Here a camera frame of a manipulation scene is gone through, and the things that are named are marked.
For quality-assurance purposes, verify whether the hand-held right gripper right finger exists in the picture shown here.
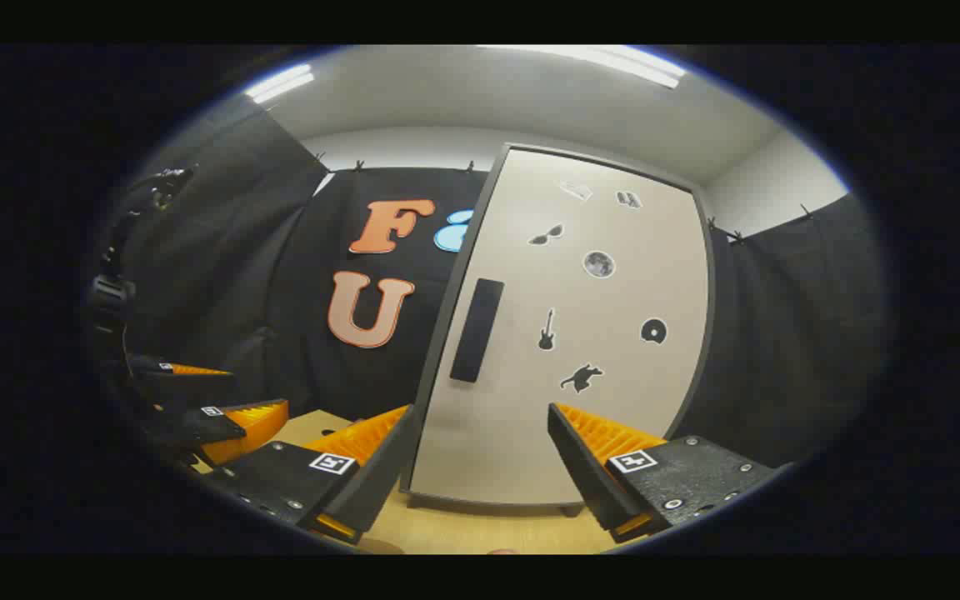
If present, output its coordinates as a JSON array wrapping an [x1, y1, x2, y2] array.
[[547, 402, 793, 544]]

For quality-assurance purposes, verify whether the black cable with connector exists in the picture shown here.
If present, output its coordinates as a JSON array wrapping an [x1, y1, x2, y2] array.
[[117, 167, 198, 230]]

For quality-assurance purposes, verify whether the black door handle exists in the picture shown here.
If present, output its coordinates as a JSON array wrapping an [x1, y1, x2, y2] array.
[[449, 278, 505, 383]]

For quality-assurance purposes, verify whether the long ceiling light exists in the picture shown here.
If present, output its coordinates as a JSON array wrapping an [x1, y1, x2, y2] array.
[[245, 64, 316, 105]]

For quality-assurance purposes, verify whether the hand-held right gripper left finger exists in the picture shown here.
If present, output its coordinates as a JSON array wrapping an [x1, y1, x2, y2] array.
[[205, 404, 423, 547]]

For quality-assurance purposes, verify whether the wide ceiling light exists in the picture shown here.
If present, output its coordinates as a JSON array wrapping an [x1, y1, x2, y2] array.
[[480, 46, 685, 88]]

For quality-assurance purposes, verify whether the black backdrop cloth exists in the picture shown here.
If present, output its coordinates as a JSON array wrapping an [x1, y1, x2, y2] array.
[[92, 108, 889, 468]]

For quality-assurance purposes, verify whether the dark grey cabinet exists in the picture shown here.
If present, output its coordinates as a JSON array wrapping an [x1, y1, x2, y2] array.
[[399, 142, 718, 519]]

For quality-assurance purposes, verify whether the grey cabinet door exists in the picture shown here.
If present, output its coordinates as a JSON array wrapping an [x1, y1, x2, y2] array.
[[407, 147, 713, 506]]

